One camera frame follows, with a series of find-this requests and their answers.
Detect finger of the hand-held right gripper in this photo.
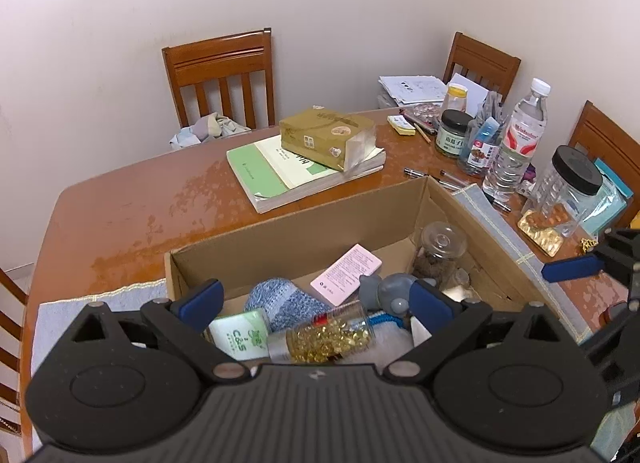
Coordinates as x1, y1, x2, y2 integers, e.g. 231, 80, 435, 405
541, 229, 640, 282

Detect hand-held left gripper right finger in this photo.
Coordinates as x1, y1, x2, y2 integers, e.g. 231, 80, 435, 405
385, 279, 576, 379

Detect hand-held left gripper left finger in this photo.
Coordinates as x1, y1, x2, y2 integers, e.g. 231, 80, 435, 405
65, 279, 251, 380

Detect grey toy figure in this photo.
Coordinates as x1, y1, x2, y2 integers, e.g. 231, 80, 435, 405
358, 273, 441, 319

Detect green tissue pack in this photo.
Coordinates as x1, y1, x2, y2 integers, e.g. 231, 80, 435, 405
208, 308, 271, 359

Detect white sock roll blue stripe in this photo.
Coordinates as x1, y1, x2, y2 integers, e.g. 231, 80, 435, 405
345, 310, 416, 359

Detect clear jar of brown discs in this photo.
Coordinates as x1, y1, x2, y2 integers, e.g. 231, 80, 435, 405
414, 222, 468, 289

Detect blue marled sock roll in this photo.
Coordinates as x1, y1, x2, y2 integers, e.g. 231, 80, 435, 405
244, 279, 331, 334

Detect pink box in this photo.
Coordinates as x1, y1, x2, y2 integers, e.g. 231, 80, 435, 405
310, 243, 383, 308

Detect jar of gold capsules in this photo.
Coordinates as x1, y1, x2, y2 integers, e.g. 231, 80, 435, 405
267, 300, 377, 366

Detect brown cardboard box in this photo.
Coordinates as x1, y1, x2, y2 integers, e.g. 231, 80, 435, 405
165, 175, 566, 344

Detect gold pill blister pack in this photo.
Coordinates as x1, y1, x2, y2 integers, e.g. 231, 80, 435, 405
517, 210, 568, 258

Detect blue checked table mat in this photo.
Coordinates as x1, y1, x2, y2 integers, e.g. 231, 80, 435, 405
37, 183, 596, 344

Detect large clear jar black lid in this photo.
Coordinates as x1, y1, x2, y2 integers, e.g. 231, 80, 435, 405
530, 145, 603, 239

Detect teal packet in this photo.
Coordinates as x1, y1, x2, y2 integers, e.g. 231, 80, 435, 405
582, 158, 633, 236

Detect clear water bottle red label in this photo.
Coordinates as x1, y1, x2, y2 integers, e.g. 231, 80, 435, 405
482, 78, 551, 198

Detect green cover book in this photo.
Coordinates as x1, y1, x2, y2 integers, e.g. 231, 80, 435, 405
226, 135, 387, 214

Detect wooden chair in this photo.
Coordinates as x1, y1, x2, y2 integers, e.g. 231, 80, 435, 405
161, 28, 276, 131
444, 32, 522, 104
0, 268, 31, 444
569, 100, 640, 228

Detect cream cover book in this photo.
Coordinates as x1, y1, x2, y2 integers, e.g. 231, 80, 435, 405
252, 135, 387, 191

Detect small jar black lid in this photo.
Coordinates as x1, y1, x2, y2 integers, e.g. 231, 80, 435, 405
435, 109, 473, 158

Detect crumpled cloth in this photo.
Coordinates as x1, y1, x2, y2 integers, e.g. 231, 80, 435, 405
169, 113, 251, 151

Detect yellow sticky notes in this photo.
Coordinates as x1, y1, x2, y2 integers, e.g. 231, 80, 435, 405
387, 115, 417, 136

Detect tan paper-wrapped box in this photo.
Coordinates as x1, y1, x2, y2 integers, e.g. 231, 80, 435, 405
279, 105, 377, 172

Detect small jar yellow lid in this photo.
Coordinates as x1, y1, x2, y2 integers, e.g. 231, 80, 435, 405
442, 84, 469, 116

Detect white papers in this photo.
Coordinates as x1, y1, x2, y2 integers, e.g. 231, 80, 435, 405
377, 74, 491, 108

